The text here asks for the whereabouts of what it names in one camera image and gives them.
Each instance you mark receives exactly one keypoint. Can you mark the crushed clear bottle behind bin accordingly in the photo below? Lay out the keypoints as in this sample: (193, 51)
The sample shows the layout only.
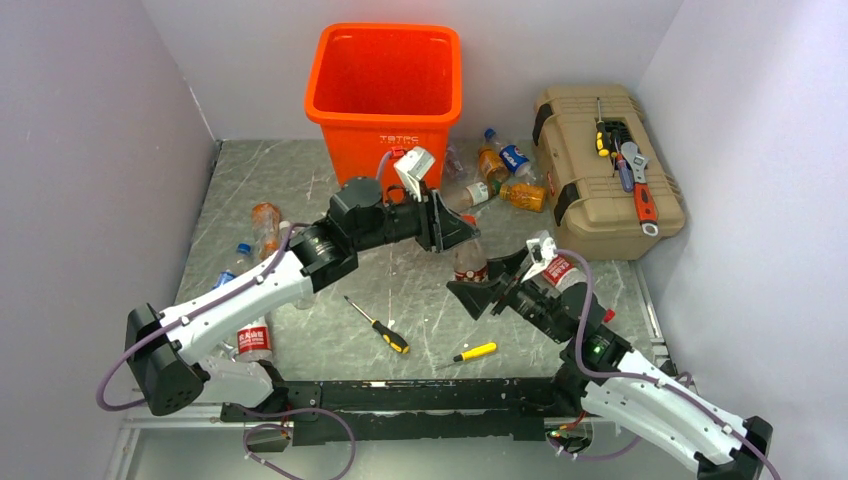
(453, 166)

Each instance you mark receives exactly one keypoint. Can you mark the white label clear bottle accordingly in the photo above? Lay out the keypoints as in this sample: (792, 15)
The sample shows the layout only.
(469, 196)

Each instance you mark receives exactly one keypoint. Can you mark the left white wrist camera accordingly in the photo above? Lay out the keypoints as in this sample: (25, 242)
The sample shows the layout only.
(411, 167)

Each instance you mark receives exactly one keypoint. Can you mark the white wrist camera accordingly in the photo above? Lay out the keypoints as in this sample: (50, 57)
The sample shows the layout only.
(542, 250)
(411, 167)

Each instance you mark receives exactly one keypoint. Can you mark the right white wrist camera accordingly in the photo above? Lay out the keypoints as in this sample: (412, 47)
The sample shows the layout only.
(542, 250)

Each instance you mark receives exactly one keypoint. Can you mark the blue cap bottle left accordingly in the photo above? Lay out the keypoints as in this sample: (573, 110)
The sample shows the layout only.
(235, 263)

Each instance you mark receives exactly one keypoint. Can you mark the red label water bottle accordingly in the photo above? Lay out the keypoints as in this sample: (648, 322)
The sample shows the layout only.
(254, 342)

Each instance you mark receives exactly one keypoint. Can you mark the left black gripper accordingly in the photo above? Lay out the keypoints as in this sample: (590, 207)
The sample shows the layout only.
(452, 230)

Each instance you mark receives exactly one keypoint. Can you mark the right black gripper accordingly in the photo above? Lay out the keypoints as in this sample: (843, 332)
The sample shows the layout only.
(475, 295)

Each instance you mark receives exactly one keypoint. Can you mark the tan plastic toolbox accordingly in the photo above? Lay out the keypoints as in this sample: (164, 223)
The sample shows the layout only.
(593, 215)

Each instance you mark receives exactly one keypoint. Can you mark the black base frame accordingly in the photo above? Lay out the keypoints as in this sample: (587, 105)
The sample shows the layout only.
(522, 408)

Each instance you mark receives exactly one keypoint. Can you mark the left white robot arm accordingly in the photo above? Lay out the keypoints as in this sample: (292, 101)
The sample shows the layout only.
(168, 351)

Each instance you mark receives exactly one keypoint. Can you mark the small orange juice bottle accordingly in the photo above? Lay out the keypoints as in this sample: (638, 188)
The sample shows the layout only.
(521, 195)

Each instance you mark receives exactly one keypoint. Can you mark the small yellow screwdriver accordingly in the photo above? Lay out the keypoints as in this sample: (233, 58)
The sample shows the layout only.
(473, 353)

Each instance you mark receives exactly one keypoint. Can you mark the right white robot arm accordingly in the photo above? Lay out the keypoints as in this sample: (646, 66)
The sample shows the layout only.
(603, 375)

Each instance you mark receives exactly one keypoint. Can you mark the yellow screwdriver on toolbox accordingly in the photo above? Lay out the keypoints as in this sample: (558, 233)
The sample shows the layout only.
(602, 141)

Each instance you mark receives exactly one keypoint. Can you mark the red cap clear bottle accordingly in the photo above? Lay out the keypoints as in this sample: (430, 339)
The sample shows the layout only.
(470, 262)

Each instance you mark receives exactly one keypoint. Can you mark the Pepsi bottle near toolbox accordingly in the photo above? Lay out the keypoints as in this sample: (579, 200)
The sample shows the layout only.
(516, 162)

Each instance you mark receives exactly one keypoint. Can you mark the orange bottle blue cap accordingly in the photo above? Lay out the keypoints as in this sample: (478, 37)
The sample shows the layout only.
(490, 164)

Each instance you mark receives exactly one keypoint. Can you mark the orange label bottle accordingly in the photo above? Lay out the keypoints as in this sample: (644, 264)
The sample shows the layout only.
(268, 226)

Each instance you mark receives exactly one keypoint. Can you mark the orange plastic bin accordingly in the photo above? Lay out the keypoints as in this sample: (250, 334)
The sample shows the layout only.
(374, 87)

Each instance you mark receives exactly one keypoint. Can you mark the black yellow screwdriver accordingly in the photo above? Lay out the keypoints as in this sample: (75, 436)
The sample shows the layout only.
(389, 336)

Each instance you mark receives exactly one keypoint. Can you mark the orange adjustable wrench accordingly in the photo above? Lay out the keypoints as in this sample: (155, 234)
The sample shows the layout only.
(643, 201)

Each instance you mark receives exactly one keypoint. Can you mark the blue red screwdriver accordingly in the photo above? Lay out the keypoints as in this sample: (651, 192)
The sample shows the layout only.
(625, 174)

